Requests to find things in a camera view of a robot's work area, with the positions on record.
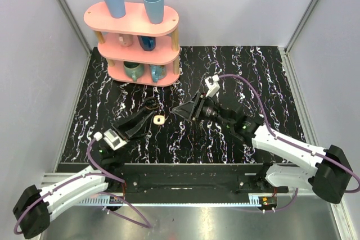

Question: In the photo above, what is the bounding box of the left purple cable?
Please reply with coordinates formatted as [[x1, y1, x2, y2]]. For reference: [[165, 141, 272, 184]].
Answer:
[[13, 138, 152, 235]]

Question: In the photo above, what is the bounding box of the beige earbud charging case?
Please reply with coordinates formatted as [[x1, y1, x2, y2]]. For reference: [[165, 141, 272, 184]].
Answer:
[[153, 115, 165, 125]]

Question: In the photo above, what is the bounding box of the purple cable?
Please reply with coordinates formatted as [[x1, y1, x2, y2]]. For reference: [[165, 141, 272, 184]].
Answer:
[[13, 138, 152, 235], [218, 74, 360, 212]]

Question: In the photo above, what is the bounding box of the controller board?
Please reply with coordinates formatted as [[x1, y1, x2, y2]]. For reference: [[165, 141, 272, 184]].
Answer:
[[260, 196, 277, 206], [109, 195, 124, 205]]

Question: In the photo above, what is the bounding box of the pink mug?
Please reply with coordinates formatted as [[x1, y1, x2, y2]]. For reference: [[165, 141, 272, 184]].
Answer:
[[118, 34, 133, 47]]

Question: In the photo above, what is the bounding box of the blue butterfly mug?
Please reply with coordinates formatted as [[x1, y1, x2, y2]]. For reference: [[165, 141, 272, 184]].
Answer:
[[150, 65, 167, 83]]

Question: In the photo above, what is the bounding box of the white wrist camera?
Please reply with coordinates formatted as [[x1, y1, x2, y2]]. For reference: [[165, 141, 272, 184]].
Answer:
[[94, 129, 127, 151], [205, 75, 220, 98]]

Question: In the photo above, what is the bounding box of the right controller board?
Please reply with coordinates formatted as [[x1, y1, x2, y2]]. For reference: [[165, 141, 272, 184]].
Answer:
[[260, 196, 277, 206]]

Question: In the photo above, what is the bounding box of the black earbud charging case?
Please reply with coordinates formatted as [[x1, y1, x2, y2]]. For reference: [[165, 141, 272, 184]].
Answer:
[[144, 97, 159, 110]]

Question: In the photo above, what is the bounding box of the green ceramic mug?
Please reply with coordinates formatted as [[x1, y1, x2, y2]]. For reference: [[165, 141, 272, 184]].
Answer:
[[123, 62, 145, 82]]

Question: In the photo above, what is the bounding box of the pink three-tier wooden shelf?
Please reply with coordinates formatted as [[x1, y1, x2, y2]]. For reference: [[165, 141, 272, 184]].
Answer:
[[84, 2, 180, 87]]

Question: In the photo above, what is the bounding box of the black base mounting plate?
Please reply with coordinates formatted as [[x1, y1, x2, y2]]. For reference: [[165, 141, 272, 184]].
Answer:
[[106, 164, 289, 205]]

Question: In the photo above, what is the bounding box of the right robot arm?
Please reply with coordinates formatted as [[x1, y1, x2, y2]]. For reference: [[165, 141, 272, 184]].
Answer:
[[172, 92, 352, 204]]

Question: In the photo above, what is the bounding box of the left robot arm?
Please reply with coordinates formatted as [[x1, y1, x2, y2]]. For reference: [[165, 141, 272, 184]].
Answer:
[[13, 106, 155, 239]]

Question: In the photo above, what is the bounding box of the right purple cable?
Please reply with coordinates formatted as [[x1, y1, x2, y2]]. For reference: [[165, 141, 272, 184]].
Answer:
[[218, 74, 360, 212]]

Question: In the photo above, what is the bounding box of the dark blue mug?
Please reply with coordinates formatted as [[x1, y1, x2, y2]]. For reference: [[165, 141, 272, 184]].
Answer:
[[138, 35, 156, 52]]

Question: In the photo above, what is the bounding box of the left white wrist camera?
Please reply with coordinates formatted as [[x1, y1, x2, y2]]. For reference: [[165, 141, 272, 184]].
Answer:
[[94, 129, 127, 151]]

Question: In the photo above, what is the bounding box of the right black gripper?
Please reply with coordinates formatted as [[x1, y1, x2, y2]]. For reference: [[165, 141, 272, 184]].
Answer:
[[172, 91, 233, 129]]

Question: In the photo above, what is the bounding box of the left controller board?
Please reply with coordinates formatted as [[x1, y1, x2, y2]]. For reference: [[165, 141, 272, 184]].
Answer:
[[109, 195, 124, 205]]

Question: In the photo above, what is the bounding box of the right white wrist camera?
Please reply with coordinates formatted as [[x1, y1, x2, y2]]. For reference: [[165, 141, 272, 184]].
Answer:
[[205, 75, 220, 98]]

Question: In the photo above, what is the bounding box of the short light blue cup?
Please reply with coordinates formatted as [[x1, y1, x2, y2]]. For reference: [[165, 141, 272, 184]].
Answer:
[[143, 0, 165, 24]]

